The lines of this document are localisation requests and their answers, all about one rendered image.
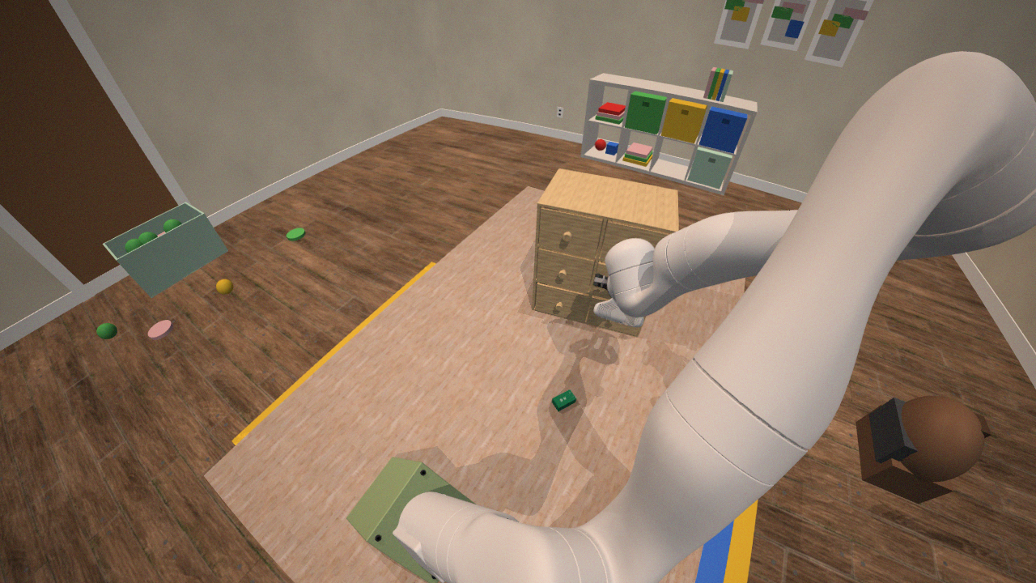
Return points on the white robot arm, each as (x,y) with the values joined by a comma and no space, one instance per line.
(952,138)

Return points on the green nine-volt battery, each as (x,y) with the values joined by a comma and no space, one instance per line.
(563,400)

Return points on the light wooden chest of drawers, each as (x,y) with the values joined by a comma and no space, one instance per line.
(609,198)

